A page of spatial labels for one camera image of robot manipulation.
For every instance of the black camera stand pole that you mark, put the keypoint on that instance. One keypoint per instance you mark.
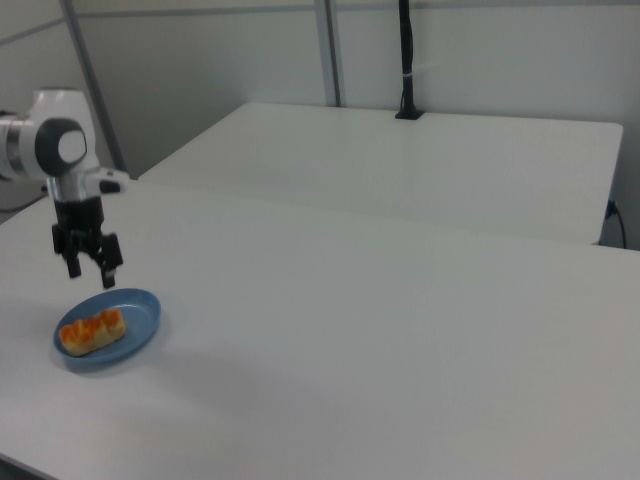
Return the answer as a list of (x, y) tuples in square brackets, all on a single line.
[(408, 60)]

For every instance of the grey partition corner post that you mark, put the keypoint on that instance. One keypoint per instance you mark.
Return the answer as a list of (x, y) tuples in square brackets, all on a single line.
[(95, 90)]

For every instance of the white side table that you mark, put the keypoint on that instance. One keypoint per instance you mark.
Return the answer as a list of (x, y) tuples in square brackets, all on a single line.
[(400, 170)]

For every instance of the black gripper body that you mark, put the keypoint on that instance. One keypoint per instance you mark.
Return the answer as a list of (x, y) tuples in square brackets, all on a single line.
[(79, 220)]

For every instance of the blue round plate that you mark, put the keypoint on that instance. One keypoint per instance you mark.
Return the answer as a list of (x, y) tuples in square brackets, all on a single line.
[(135, 320)]

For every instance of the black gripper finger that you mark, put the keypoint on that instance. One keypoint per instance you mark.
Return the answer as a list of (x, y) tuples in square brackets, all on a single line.
[(111, 262), (73, 260)]

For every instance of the bread with orange topping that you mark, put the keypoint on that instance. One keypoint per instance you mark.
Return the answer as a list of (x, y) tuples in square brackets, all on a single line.
[(92, 332)]

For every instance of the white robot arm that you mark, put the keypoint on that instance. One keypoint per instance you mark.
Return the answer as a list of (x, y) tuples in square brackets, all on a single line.
[(55, 145)]

